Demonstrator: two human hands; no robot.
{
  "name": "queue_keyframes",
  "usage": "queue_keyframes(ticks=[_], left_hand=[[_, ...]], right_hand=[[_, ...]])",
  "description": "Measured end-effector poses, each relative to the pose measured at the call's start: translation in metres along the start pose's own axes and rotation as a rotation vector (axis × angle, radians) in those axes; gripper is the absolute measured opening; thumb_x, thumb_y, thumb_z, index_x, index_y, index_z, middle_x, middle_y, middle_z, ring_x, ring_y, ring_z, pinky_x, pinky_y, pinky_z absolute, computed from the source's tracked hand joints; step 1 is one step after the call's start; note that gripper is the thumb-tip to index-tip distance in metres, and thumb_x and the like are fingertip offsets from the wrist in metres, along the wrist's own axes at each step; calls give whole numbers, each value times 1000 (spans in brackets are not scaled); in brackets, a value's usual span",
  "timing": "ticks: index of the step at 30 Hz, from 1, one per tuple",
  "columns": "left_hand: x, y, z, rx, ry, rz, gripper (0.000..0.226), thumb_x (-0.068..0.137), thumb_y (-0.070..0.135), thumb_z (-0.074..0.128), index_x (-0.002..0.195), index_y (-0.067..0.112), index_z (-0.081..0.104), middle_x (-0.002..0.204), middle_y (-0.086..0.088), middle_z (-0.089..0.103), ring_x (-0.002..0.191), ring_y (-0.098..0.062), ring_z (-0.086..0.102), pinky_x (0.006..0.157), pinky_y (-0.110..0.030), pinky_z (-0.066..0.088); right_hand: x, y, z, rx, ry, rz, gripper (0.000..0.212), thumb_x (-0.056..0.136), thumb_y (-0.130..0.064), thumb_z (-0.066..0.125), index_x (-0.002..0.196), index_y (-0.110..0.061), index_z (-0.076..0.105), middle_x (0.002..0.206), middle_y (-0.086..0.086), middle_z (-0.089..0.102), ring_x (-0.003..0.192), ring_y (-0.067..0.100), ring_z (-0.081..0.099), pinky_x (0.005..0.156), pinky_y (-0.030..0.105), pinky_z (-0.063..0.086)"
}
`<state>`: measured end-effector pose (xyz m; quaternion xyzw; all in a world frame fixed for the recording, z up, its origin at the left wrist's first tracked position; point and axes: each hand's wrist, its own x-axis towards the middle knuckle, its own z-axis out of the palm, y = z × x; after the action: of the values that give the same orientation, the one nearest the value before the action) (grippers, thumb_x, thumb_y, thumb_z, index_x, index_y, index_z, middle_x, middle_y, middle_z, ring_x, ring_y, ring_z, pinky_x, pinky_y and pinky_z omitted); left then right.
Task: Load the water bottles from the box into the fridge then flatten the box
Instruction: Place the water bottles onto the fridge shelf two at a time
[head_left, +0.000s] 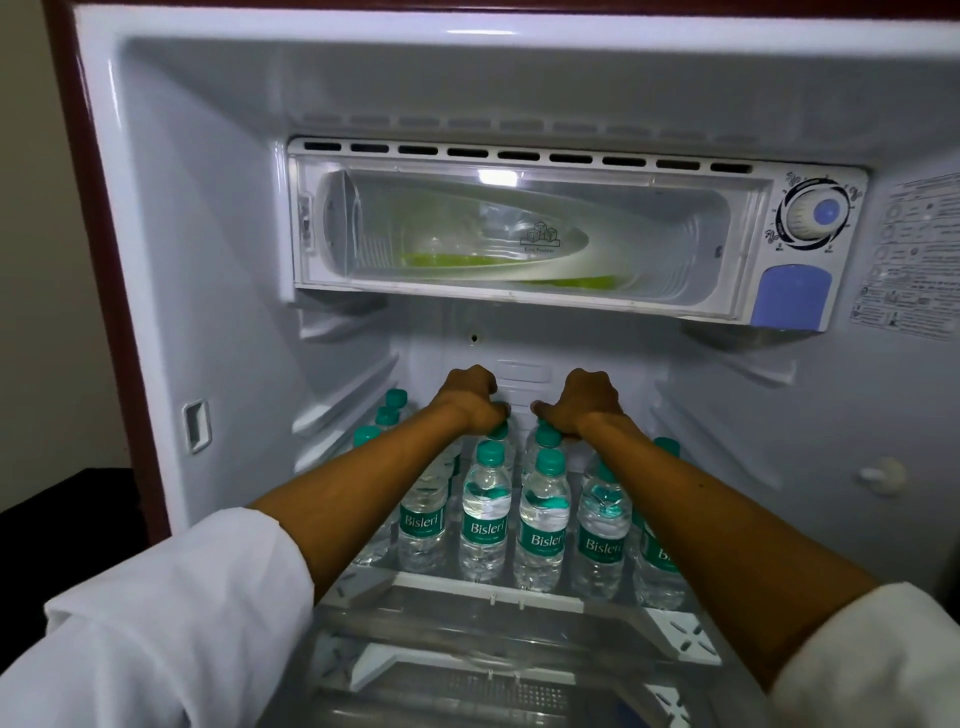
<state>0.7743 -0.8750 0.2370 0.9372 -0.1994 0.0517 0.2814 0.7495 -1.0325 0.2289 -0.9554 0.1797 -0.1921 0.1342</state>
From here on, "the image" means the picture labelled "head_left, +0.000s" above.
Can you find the green tray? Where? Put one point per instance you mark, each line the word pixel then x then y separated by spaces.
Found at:
pixel 450 260

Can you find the white instruction sticker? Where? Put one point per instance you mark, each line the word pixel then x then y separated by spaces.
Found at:
pixel 907 285

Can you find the white wall peg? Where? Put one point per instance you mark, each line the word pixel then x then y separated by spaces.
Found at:
pixel 885 476

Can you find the dark maroon refrigerator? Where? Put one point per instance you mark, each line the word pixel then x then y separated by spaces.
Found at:
pixel 187 262

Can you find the person's left forearm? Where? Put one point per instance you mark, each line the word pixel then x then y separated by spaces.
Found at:
pixel 352 495

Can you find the white freezer compartment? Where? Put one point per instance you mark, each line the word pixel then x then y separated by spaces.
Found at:
pixel 675 247

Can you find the lavender push button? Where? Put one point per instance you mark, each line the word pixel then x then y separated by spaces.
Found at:
pixel 791 300

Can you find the person's right hand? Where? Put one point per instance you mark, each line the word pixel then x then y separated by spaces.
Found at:
pixel 589 397

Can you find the person's right forearm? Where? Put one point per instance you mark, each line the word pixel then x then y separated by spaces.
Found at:
pixel 735 555

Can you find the person's white shirt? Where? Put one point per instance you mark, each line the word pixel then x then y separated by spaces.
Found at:
pixel 172 622

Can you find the row of bottles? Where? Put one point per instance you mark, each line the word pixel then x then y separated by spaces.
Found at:
pixel 484 532

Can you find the glass shelf white trim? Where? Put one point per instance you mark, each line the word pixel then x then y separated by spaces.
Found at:
pixel 390 664
pixel 682 634

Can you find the white thermostat dial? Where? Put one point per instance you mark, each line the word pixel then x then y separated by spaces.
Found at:
pixel 806 214

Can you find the person's left hand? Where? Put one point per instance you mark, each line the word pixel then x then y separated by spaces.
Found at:
pixel 469 397

